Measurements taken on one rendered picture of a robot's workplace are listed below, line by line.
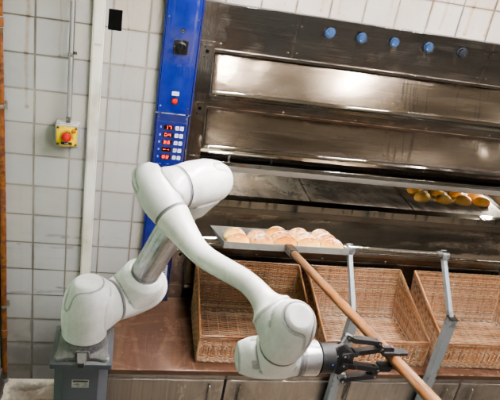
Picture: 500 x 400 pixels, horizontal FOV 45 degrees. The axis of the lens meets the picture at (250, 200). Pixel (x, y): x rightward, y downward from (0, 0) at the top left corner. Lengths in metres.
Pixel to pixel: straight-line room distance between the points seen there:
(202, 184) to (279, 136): 1.19
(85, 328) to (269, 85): 1.35
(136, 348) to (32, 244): 0.72
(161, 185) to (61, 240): 1.47
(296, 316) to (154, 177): 0.60
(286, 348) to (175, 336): 1.68
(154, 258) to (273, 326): 0.77
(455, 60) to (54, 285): 2.25
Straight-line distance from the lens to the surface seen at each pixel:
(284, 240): 2.53
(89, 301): 2.06
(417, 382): 1.52
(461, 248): 3.52
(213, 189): 1.75
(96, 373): 2.22
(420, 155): 3.13
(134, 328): 3.01
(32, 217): 3.02
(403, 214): 3.26
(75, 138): 2.74
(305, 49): 2.78
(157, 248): 1.97
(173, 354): 2.89
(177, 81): 2.69
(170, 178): 1.68
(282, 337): 1.32
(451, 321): 2.94
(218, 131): 2.81
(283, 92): 2.78
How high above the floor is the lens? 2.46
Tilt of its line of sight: 25 degrees down
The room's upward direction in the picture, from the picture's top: 10 degrees clockwise
